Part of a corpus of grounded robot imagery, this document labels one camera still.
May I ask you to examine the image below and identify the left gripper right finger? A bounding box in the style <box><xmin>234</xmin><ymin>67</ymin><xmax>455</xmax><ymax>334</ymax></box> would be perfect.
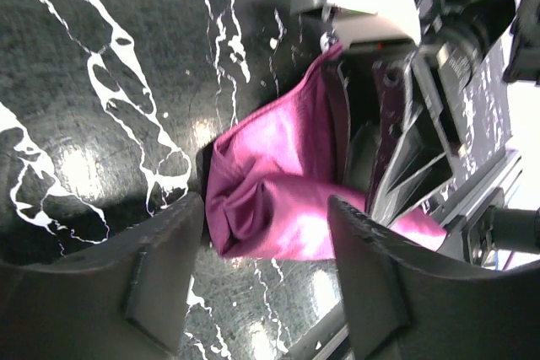
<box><xmin>328</xmin><ymin>196</ymin><xmax>539</xmax><ymax>359</ymax></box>

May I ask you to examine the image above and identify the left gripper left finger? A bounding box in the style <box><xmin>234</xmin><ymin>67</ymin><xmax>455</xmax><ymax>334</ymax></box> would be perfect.
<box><xmin>1</xmin><ymin>193</ymin><xmax>204</xmax><ymax>359</ymax></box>

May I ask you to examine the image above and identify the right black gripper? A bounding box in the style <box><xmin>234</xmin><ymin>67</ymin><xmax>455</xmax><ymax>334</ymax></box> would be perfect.
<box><xmin>324</xmin><ymin>0</ymin><xmax>539</xmax><ymax>267</ymax></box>

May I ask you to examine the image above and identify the purple cloth napkin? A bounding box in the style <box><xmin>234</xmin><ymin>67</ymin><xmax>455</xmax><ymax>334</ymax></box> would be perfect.
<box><xmin>204</xmin><ymin>43</ymin><xmax>448</xmax><ymax>262</ymax></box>

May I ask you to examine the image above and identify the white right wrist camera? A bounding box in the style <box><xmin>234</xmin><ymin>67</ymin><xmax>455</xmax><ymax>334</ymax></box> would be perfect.
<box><xmin>290</xmin><ymin>0</ymin><xmax>423</xmax><ymax>56</ymax></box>

